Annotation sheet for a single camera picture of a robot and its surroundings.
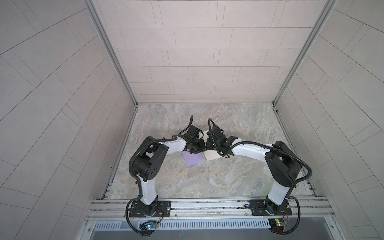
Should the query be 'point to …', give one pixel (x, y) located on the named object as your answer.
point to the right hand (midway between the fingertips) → (206, 145)
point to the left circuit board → (148, 225)
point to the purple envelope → (191, 159)
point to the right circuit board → (277, 224)
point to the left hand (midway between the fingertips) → (210, 147)
